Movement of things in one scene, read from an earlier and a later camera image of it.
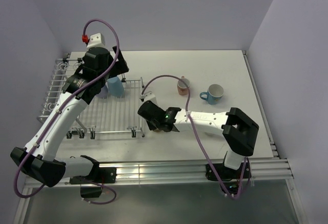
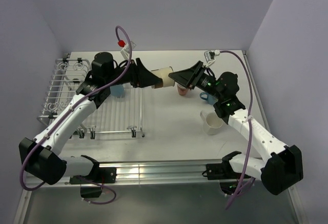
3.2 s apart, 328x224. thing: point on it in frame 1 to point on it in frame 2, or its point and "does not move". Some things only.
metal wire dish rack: (121, 116) does not move
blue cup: (116, 87) does not move
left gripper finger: (120, 57) to (146, 78)
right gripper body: (152, 125) to (200, 79)
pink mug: (182, 88) does not move
